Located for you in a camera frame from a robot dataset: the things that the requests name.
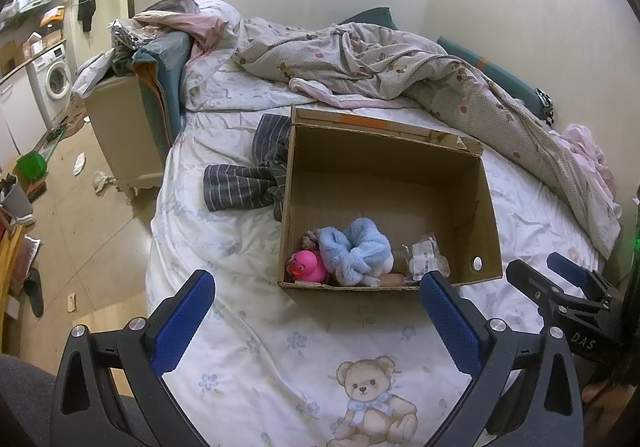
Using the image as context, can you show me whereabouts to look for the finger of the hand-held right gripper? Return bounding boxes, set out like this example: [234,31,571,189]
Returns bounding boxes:
[506,259,568,328]
[546,252,615,304]

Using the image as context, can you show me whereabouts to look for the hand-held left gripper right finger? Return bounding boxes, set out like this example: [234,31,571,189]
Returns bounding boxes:
[420,271,586,447]

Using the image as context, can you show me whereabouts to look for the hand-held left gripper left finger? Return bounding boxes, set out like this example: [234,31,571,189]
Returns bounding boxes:
[50,269,217,447]

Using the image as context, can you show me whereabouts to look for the clear plastic packet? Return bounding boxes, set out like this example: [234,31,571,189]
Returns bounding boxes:
[401,234,451,283]

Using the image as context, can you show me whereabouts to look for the light blue plush toy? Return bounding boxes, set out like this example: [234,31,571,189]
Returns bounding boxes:
[318,218,395,287]

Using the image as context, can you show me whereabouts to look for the pink rubber duck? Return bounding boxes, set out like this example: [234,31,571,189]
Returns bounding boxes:
[286,249,329,284]

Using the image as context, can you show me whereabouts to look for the brown cardboard box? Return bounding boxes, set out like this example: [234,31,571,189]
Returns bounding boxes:
[277,104,503,290]

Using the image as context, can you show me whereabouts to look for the person's right hand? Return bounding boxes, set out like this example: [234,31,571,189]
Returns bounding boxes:
[581,369,637,412]

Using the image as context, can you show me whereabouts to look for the white floral bedsheet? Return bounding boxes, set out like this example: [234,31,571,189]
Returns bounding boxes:
[145,0,606,447]

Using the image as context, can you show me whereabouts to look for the pink garment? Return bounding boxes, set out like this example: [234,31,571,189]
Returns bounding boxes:
[550,124,619,210]

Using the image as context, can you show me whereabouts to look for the dark striped garment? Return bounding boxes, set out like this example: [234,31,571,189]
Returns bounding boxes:
[202,113,292,222]

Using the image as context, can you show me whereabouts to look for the black white checkered cloth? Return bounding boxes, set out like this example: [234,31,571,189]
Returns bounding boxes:
[534,88,554,124]

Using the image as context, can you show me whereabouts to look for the teal bolster cushion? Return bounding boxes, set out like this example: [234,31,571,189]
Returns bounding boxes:
[437,36,551,120]

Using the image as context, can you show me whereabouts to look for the grey plastic bin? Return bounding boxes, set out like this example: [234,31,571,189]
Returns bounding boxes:
[0,177,34,219]

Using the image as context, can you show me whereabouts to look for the green plastic dustpan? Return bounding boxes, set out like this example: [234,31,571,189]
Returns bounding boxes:
[17,152,48,181]

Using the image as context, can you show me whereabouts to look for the beige checkered quilt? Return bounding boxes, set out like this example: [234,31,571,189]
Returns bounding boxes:
[232,17,621,260]

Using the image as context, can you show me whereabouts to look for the white cabinet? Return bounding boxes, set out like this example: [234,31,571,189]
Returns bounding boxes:
[0,74,47,158]

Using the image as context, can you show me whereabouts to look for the white washing machine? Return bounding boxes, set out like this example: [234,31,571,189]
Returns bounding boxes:
[27,44,74,128]

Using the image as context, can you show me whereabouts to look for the silver foil bag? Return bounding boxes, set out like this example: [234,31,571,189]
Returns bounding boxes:
[110,20,147,51]

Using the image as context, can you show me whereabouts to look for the pink blanket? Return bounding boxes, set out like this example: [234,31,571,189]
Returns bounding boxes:
[132,7,241,53]

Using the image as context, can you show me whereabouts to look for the dark teal pillow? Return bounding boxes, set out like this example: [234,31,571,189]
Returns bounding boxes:
[339,7,399,31]

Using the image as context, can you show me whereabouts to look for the grey garment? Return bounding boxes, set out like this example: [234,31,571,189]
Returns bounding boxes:
[144,0,197,19]

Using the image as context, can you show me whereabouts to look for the dark hanging garment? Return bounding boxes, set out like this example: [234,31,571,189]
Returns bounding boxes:
[77,0,97,32]

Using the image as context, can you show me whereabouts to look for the cluttered wall shelf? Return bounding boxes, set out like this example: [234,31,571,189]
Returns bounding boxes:
[0,0,68,30]

